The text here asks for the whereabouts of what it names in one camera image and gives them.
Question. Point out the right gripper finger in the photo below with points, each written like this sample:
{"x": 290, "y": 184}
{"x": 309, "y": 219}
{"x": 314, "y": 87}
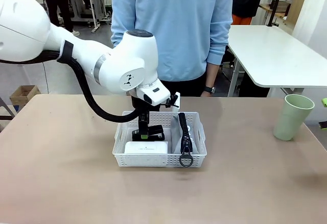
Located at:
{"x": 324, "y": 102}
{"x": 324, "y": 125}

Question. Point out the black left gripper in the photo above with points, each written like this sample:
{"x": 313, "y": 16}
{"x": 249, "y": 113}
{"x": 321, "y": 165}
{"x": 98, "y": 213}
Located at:
{"x": 143, "y": 108}

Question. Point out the black stapler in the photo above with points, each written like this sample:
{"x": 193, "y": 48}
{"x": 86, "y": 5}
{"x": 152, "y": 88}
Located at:
{"x": 155, "y": 132}

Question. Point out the white rectangular charger box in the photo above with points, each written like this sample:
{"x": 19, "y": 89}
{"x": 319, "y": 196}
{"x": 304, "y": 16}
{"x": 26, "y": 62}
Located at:
{"x": 146, "y": 148}

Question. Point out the person's left forearm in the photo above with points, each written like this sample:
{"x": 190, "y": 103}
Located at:
{"x": 217, "y": 53}

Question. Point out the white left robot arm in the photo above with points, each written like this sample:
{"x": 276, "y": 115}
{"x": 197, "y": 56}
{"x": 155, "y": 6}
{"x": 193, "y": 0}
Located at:
{"x": 115, "y": 65}

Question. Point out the person's right forearm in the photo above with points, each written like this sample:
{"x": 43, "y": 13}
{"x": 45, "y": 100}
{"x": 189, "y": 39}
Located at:
{"x": 118, "y": 32}

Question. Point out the white perforated plastic basket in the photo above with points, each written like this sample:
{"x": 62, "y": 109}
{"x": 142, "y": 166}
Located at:
{"x": 143, "y": 159}

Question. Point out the person's left hand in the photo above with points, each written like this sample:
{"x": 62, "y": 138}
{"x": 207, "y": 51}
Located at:
{"x": 206, "y": 94}

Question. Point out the light green plastic cup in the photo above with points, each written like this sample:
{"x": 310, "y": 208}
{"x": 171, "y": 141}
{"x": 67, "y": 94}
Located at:
{"x": 291, "y": 119}

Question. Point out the black trousers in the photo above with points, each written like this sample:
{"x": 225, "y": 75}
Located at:
{"x": 186, "y": 87}

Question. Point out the black wristwatch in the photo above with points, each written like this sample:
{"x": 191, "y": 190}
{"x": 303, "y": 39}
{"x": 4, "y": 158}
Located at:
{"x": 209, "y": 89}

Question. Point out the light wooden cabinet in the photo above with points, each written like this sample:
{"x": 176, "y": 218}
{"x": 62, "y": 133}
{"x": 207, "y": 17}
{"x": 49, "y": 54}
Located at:
{"x": 297, "y": 2}

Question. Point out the light blue sweatshirt torso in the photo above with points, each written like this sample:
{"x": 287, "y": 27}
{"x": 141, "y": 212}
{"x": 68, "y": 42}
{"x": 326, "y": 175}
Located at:
{"x": 178, "y": 30}

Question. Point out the black stand pole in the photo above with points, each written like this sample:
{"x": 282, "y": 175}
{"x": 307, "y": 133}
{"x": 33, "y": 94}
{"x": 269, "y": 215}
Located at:
{"x": 274, "y": 4}

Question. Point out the brown cardboard box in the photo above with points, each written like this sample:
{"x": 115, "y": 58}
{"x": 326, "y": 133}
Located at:
{"x": 24, "y": 95}

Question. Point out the bystander in orange clothes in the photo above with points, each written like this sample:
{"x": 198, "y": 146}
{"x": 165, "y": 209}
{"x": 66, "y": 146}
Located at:
{"x": 245, "y": 2}

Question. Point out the bystander in black clothes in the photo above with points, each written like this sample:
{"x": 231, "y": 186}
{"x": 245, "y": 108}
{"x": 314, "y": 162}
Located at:
{"x": 60, "y": 4}

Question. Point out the black metal frame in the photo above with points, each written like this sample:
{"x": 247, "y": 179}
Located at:
{"x": 6, "y": 118}

